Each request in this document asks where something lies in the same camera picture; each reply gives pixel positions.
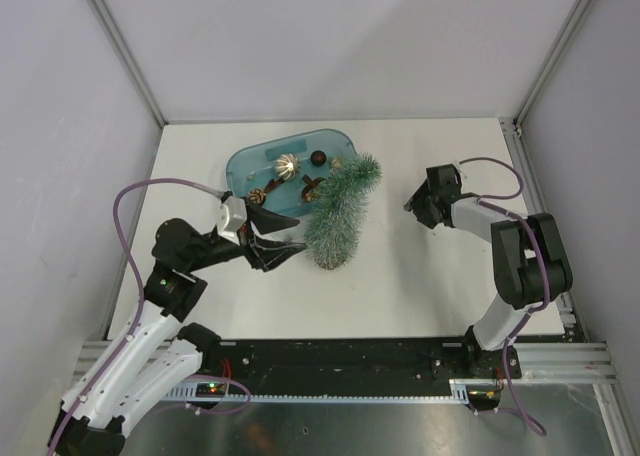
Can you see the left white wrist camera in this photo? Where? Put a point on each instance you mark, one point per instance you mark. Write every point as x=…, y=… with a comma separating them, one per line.
x=231, y=217

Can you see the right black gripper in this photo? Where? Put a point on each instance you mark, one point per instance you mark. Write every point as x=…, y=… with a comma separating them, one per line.
x=416, y=203

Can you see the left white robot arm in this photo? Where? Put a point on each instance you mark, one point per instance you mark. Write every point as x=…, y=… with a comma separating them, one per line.
x=157, y=348

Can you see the brown ribbon ornament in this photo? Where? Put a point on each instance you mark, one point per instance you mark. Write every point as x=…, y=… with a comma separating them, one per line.
x=308, y=193

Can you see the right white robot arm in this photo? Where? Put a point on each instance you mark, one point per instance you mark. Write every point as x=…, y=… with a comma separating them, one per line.
x=530, y=264

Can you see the teal plastic container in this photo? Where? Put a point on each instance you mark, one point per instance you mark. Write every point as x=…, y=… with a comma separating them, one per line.
x=252, y=167

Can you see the grey slotted cable duct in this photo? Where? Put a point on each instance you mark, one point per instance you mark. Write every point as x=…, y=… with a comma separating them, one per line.
x=208, y=392

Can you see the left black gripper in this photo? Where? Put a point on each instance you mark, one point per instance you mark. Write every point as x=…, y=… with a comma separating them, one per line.
x=266, y=254

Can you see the dark brown bauble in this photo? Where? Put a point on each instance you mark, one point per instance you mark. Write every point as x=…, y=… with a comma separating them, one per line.
x=318, y=158

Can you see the pine cone ornament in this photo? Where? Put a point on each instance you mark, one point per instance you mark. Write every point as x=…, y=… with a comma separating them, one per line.
x=257, y=196

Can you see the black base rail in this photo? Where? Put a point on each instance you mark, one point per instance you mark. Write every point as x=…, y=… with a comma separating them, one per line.
x=377, y=366

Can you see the small frosted christmas tree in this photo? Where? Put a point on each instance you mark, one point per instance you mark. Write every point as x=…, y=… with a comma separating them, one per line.
x=333, y=230

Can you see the silver gold bauble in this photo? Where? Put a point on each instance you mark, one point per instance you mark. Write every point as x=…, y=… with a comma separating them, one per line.
x=287, y=166

